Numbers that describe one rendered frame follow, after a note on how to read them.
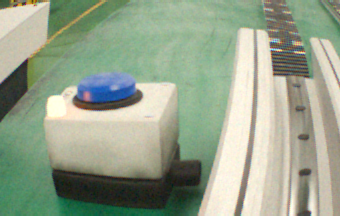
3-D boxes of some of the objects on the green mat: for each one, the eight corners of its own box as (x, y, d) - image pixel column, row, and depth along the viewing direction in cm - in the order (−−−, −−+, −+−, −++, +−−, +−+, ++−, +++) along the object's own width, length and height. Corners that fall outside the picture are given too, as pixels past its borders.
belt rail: (317, -3, 169) (315, -12, 168) (327, -1, 168) (325, -9, 167) (378, 79, 77) (377, 59, 77) (394, 80, 77) (393, 61, 76)
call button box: (74, 162, 55) (67, 81, 54) (206, 168, 54) (204, 76, 52) (56, 197, 48) (41, 113, 46) (192, 209, 47) (191, 114, 45)
